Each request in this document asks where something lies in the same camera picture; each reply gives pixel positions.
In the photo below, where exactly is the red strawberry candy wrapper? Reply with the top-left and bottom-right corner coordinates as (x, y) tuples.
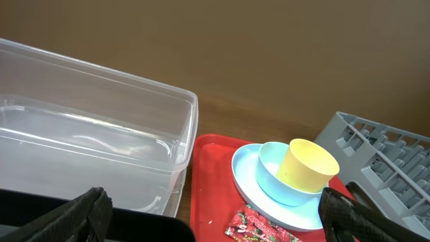
(225, 204), (301, 242)

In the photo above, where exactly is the grey dishwasher rack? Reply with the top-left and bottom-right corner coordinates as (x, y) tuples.
(315, 112), (429, 238)

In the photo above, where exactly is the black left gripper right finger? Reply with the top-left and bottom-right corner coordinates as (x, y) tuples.
(318, 188), (429, 242)

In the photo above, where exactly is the light blue plate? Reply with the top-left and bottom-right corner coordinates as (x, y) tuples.
(232, 143), (323, 232)

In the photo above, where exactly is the clear plastic waste bin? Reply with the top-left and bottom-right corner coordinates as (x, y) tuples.
(1, 40), (198, 216)

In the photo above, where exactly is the black food waste tray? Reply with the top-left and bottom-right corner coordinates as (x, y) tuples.
(1, 190), (196, 241)

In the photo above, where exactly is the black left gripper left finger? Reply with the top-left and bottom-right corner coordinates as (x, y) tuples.
(1, 188), (113, 242)

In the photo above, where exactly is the yellow plastic cup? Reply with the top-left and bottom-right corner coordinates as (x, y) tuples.
(275, 138), (340, 193)

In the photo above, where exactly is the red serving tray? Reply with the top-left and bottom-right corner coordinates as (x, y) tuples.
(189, 133), (357, 242)

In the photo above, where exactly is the light blue bowl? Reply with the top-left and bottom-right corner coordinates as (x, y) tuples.
(255, 141), (329, 207)

